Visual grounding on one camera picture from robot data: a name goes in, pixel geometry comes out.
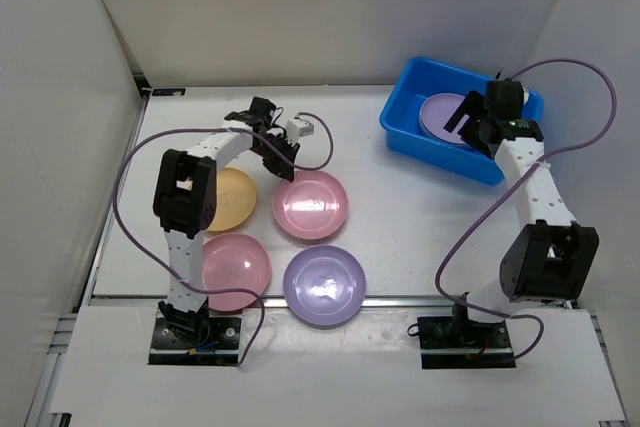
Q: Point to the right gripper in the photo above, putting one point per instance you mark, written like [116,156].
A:
[471,105]

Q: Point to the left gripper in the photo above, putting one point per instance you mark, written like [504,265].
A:
[280,168]

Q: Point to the purple plate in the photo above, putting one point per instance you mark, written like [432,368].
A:
[324,286]
[433,115]

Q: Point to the yellow plate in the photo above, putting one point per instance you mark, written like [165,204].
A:
[237,197]

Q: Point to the pink plate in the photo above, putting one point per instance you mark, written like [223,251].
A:
[235,260]
[313,206]

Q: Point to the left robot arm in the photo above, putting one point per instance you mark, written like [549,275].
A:
[186,195]

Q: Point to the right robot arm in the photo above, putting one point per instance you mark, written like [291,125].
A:
[551,256]

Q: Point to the blue plastic bin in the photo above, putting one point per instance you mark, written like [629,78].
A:
[424,98]

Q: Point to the small black label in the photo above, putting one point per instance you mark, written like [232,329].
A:
[168,92]

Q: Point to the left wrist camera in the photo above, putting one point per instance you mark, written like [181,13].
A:
[297,128]

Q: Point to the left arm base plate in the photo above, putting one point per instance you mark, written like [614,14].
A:
[216,345]

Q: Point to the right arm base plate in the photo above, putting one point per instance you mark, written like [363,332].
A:
[454,342]

